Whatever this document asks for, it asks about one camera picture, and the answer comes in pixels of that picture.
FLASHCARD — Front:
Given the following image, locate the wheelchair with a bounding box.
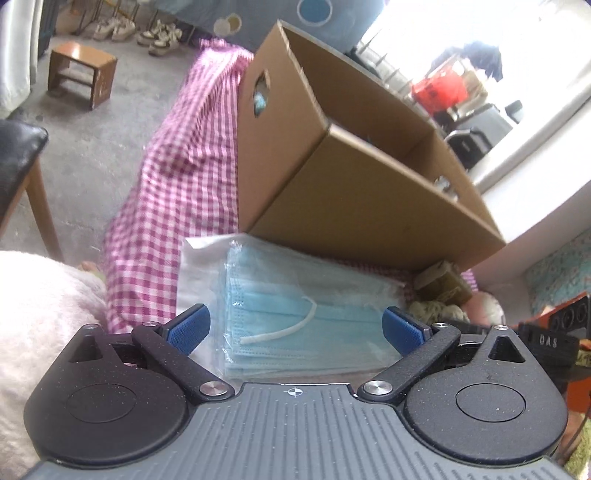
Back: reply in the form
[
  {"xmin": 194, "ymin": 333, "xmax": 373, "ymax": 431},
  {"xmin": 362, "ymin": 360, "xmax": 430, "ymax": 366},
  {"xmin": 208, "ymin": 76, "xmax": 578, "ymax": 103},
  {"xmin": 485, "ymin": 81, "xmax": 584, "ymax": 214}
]
[{"xmin": 434, "ymin": 104, "xmax": 525, "ymax": 169}]

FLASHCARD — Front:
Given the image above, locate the black cushioned wooden chair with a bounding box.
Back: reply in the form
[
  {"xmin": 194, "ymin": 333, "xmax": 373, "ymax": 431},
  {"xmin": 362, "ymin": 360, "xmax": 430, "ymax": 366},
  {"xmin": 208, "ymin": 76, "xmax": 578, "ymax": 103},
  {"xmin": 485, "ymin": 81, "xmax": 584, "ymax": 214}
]
[{"xmin": 0, "ymin": 119, "xmax": 65, "ymax": 262}]

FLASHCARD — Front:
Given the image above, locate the green scrunchie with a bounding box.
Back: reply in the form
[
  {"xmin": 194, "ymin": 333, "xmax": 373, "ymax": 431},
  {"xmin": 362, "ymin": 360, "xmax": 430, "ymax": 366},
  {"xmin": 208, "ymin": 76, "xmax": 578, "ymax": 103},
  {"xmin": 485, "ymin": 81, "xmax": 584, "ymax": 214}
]
[{"xmin": 409, "ymin": 300, "xmax": 469, "ymax": 325}]

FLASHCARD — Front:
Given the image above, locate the floral teal bedsheet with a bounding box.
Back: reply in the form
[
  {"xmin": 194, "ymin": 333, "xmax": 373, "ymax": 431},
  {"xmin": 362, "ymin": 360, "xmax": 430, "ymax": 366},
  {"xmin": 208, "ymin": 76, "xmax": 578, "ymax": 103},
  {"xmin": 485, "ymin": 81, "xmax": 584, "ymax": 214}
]
[{"xmin": 524, "ymin": 231, "xmax": 591, "ymax": 319}]

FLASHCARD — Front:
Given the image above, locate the black cable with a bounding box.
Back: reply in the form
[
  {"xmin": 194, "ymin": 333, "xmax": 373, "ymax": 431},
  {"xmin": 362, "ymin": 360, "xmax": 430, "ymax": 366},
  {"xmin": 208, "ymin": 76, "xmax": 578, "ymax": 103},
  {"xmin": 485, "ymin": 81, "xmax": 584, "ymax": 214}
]
[{"xmin": 560, "ymin": 413, "xmax": 591, "ymax": 462}]

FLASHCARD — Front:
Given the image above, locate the blue patterned sheet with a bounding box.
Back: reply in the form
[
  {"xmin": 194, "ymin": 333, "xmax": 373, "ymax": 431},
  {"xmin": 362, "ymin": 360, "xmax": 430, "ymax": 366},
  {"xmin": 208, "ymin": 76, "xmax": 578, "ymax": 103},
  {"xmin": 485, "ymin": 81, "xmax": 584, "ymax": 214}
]
[{"xmin": 152, "ymin": 0, "xmax": 384, "ymax": 52}]

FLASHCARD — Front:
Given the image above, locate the metal railing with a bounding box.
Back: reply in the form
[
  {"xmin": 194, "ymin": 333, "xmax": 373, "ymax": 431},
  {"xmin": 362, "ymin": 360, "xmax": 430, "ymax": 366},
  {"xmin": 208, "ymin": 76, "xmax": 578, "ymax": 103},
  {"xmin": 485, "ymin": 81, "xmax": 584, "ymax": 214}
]
[{"xmin": 355, "ymin": 39, "xmax": 416, "ymax": 100}]

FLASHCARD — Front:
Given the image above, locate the wooden stool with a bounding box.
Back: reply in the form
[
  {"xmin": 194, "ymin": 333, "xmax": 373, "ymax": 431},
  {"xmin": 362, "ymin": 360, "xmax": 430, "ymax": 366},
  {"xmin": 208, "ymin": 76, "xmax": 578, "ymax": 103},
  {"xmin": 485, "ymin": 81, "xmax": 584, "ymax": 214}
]
[{"xmin": 47, "ymin": 41, "xmax": 117, "ymax": 110}]

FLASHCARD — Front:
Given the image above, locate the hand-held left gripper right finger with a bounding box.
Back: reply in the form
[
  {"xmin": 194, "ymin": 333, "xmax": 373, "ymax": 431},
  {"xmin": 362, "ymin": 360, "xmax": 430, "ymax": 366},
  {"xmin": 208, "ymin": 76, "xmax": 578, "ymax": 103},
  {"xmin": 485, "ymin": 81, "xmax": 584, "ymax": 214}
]
[{"xmin": 358, "ymin": 306, "xmax": 525, "ymax": 401}]

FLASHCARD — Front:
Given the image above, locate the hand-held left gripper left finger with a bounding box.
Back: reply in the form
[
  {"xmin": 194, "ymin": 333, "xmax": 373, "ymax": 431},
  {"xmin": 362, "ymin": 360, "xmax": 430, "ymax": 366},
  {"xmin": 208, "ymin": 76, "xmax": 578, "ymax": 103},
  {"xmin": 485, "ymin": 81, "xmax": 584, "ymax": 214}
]
[{"xmin": 68, "ymin": 303, "xmax": 234, "ymax": 401}]

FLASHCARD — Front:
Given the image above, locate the white fluffy blanket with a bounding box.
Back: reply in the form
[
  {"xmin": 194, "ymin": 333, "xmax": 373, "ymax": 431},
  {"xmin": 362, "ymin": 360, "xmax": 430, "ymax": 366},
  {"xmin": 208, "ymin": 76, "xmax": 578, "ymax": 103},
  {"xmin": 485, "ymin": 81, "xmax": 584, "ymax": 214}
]
[{"xmin": 0, "ymin": 249, "xmax": 109, "ymax": 480}]

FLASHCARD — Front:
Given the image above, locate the small tan box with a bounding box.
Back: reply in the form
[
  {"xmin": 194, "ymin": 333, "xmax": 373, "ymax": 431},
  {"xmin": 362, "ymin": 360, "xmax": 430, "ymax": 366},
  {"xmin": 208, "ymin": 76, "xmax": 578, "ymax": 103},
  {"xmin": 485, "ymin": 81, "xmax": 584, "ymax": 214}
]
[{"xmin": 414, "ymin": 260, "xmax": 472, "ymax": 305}]

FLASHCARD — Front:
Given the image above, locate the pink plush toy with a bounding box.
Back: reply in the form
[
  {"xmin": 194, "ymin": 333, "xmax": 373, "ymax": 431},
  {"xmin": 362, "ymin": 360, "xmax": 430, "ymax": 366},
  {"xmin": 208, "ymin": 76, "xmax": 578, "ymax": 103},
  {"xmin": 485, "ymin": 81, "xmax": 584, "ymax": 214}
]
[{"xmin": 462, "ymin": 291, "xmax": 506, "ymax": 326}]

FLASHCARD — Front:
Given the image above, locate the dark blue hanging garment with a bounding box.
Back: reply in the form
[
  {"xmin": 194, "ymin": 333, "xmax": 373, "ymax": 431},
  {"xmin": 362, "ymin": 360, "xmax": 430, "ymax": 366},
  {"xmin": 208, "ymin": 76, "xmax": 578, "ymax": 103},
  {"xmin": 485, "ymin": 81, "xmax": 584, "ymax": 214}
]
[{"xmin": 455, "ymin": 41, "xmax": 503, "ymax": 82}]

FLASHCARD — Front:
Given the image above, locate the large red plastic bag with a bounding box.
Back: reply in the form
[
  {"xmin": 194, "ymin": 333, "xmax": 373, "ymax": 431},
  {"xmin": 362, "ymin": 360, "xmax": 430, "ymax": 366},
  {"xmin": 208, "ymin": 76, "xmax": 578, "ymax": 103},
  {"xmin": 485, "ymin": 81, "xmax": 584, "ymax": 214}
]
[{"xmin": 411, "ymin": 71, "xmax": 468, "ymax": 108}]

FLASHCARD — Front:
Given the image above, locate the cardboard box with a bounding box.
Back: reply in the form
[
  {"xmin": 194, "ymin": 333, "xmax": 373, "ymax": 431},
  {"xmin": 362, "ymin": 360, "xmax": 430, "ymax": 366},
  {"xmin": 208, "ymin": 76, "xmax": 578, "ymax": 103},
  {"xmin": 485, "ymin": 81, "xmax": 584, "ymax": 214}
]
[{"xmin": 235, "ymin": 19, "xmax": 507, "ymax": 271}]

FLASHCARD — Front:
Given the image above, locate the bag of blue face masks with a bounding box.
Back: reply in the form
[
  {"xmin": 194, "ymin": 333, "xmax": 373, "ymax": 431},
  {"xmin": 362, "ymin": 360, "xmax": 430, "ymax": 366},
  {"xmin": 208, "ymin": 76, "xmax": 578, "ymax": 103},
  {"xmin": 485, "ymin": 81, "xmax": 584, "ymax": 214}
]
[{"xmin": 178, "ymin": 233, "xmax": 411, "ymax": 384}]

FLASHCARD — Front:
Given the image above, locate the beige hanging cloth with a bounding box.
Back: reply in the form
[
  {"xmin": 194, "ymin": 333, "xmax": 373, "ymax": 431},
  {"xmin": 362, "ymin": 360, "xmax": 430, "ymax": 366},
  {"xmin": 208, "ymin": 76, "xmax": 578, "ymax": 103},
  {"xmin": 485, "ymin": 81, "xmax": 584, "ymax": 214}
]
[{"xmin": 462, "ymin": 69, "xmax": 489, "ymax": 101}]

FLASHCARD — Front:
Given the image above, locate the white hanging garment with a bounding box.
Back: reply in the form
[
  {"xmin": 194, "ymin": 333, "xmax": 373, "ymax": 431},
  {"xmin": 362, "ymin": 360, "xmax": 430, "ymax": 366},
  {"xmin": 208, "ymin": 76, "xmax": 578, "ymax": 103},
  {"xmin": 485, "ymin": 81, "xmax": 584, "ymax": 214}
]
[{"xmin": 0, "ymin": 0, "xmax": 45, "ymax": 120}]

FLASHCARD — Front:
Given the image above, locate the pink checked cloth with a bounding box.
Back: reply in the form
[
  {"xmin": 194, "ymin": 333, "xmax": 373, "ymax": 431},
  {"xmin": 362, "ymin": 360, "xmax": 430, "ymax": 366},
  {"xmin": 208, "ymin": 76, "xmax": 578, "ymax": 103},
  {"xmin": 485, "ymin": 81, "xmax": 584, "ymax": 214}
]
[{"xmin": 102, "ymin": 38, "xmax": 481, "ymax": 334}]

